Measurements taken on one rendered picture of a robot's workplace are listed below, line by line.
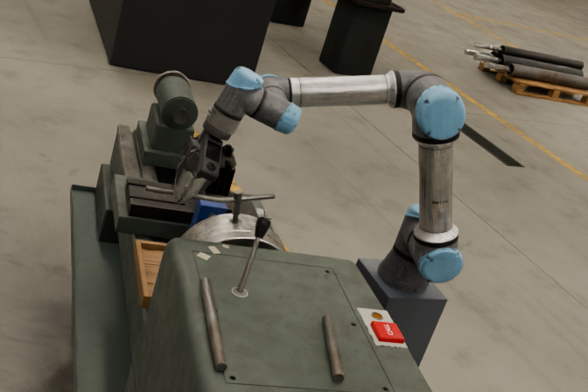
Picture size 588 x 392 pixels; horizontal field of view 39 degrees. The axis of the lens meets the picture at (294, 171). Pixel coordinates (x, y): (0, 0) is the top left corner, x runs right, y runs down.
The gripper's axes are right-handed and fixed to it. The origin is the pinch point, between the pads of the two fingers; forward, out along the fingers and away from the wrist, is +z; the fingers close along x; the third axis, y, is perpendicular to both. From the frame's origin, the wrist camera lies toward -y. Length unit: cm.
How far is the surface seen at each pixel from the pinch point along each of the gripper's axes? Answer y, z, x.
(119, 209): 60, 36, -6
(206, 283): -33.3, 1.3, -1.9
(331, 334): -47, -5, -25
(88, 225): 115, 72, -16
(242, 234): -3.1, 1.0, -17.8
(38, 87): 393, 126, -16
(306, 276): -22.1, -3.6, -28.1
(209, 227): 3.1, 5.3, -11.8
